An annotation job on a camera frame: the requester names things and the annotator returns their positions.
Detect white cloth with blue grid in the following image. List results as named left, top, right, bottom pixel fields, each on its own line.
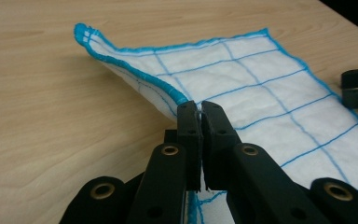
left=73, top=22, right=358, bottom=224

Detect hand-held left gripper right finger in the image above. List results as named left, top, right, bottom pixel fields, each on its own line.
left=200, top=100, right=242, bottom=191

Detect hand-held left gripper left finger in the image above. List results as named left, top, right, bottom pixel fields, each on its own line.
left=163, top=100, right=204, bottom=192

